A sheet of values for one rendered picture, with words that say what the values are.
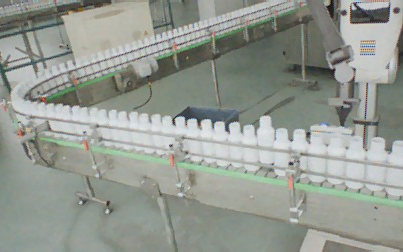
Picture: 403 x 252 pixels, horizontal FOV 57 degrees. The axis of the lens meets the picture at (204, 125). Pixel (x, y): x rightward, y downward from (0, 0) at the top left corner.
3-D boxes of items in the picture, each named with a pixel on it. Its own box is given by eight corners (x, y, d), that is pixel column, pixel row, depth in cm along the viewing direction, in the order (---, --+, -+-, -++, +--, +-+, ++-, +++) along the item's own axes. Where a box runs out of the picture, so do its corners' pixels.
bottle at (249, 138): (256, 173, 131) (251, 132, 124) (241, 169, 134) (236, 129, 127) (264, 165, 135) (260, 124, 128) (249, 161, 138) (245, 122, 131)
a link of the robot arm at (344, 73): (350, 44, 127) (326, 55, 131) (348, 41, 116) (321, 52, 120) (363, 76, 126) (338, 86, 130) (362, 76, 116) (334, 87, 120)
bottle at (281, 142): (294, 175, 127) (293, 132, 119) (278, 179, 126) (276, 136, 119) (288, 166, 132) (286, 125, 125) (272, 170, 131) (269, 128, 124)
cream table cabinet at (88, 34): (142, 72, 635) (126, 1, 584) (163, 77, 591) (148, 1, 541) (83, 94, 572) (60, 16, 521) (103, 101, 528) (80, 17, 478)
